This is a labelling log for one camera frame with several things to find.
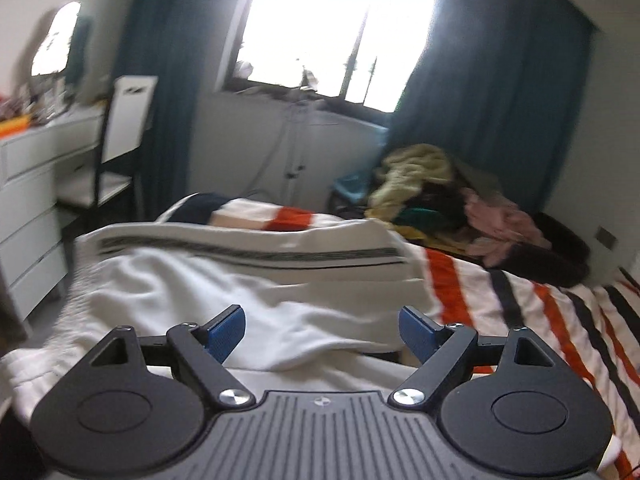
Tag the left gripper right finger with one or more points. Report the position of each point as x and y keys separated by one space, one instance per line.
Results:
x=445 y=354

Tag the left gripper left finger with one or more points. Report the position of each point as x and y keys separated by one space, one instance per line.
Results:
x=200 y=351

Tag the white sweatpants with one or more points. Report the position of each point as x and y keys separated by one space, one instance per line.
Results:
x=321 y=305

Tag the pink garment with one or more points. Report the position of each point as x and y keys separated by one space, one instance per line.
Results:
x=501 y=225

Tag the dark armchair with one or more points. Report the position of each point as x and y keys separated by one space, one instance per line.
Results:
x=564 y=264

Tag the striped bed blanket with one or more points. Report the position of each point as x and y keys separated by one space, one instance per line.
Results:
x=596 y=330

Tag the olive green garment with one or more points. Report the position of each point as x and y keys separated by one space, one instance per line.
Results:
x=482 y=182

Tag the white dresser desk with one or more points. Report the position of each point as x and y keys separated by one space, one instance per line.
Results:
x=32 y=253

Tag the right teal curtain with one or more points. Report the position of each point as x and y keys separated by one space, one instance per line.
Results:
x=499 y=85

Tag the teal curtain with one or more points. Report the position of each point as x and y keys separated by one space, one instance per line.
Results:
x=499 y=85
x=171 y=40

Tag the white garment steamer stand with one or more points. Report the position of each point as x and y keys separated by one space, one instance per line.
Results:
x=302 y=100

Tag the orange tray on desk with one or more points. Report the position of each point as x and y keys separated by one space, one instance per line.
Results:
x=9 y=127

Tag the left teal curtain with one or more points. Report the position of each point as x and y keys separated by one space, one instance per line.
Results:
x=171 y=40

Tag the lit vanity mirror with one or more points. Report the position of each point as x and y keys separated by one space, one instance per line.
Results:
x=52 y=54

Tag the dark wall switch plate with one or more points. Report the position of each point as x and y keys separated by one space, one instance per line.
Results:
x=606 y=238

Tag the white chair black frame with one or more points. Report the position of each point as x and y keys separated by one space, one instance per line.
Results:
x=116 y=168

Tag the window with dark frame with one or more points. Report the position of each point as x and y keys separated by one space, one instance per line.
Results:
x=359 y=51

